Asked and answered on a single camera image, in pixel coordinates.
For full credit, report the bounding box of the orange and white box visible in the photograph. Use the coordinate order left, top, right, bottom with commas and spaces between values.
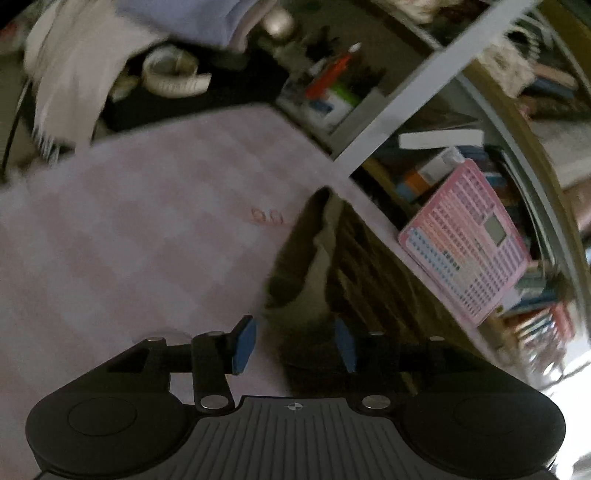
396, 147, 466, 200

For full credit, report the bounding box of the olive green garment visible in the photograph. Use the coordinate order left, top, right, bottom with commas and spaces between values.
260, 186, 352, 370

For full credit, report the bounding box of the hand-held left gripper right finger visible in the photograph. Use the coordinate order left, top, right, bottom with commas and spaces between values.
333, 318, 491, 413

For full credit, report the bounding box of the red marker pen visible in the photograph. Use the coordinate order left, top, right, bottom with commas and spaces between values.
305, 42, 363, 99

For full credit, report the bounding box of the grey shelf post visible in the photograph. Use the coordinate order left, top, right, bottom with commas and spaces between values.
333, 0, 541, 178

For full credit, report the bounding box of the lavender folded cloth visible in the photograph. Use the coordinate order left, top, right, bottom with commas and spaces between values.
113, 0, 273, 49

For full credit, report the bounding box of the white fringed cloth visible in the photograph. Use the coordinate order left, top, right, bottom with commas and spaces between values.
23, 4, 160, 160

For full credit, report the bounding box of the row of books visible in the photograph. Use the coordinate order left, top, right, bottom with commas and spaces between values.
496, 263, 578, 370

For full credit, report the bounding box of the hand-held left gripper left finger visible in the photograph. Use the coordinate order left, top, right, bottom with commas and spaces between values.
107, 315, 258, 413

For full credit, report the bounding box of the black side table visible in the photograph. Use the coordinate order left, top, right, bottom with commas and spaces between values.
95, 46, 289, 132

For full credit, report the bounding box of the pink checked bed sheet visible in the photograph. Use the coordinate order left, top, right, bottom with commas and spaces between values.
0, 102, 402, 404

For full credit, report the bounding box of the white coiled belt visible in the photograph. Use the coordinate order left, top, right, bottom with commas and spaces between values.
141, 47, 213, 97

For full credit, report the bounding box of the white flat box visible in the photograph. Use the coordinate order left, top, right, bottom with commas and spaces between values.
399, 129, 485, 150

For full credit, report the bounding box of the clear pen holder box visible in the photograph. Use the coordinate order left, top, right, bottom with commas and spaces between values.
276, 69, 386, 137

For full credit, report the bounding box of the pink printed chart board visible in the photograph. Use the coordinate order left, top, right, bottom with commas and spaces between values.
398, 158, 533, 328

